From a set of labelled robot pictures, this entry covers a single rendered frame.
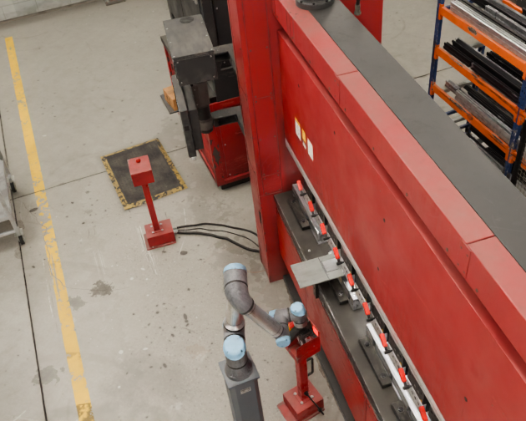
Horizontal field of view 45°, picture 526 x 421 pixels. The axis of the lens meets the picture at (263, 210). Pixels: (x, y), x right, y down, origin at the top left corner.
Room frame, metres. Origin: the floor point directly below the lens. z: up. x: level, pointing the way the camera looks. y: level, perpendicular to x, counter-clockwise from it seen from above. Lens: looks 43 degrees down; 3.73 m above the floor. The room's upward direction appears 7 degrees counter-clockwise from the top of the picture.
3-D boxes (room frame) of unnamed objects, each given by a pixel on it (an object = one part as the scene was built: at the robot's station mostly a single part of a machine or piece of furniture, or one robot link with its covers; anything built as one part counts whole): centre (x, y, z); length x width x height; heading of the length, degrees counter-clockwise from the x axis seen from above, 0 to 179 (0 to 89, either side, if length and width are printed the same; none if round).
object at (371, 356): (1.85, -0.48, 0.89); 0.30 x 0.05 x 0.03; 12
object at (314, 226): (2.99, -0.29, 0.92); 0.50 x 0.06 x 0.10; 12
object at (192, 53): (3.58, 0.33, 1.53); 0.51 x 0.25 x 0.85; 8
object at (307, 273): (2.42, -0.27, 1.00); 0.26 x 0.18 x 0.01; 102
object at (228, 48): (3.67, 0.13, 1.67); 0.40 x 0.24 x 0.07; 12
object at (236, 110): (3.67, 0.13, 1.18); 0.40 x 0.24 x 0.07; 12
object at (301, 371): (2.17, -0.12, 0.39); 0.05 x 0.05 x 0.54; 26
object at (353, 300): (2.40, -0.42, 0.92); 0.39 x 0.06 x 0.10; 12
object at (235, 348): (1.99, 0.23, 0.94); 0.13 x 0.12 x 0.14; 0
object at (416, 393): (1.50, -0.61, 1.18); 0.15 x 0.09 x 0.17; 12
